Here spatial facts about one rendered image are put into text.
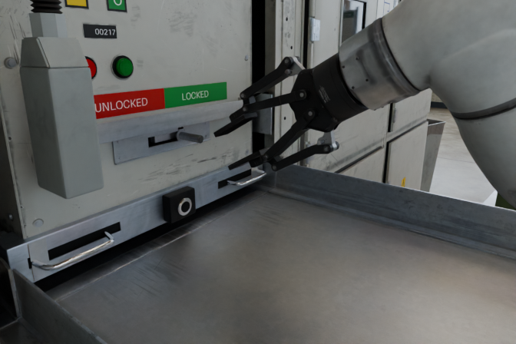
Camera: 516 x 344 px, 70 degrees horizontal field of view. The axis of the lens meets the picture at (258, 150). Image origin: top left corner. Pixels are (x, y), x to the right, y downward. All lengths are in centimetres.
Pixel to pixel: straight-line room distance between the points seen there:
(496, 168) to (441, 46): 14
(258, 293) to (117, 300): 19
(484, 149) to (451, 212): 33
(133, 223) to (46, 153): 23
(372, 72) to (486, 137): 12
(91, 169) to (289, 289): 30
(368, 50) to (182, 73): 38
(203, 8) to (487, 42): 49
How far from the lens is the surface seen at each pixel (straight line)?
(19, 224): 58
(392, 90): 41
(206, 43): 73
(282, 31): 85
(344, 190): 80
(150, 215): 67
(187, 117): 64
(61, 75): 44
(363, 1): 119
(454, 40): 37
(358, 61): 41
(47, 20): 46
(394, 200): 76
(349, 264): 61
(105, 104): 60
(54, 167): 47
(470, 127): 42
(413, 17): 38
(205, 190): 75
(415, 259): 66
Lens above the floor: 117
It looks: 15 degrees down
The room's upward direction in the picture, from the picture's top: straight up
